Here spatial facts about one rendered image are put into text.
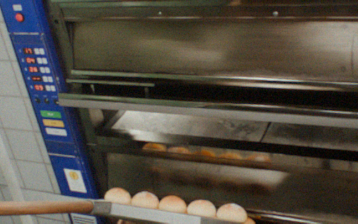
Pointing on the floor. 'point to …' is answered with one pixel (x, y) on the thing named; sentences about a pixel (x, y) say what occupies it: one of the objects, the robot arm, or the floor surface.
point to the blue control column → (30, 26)
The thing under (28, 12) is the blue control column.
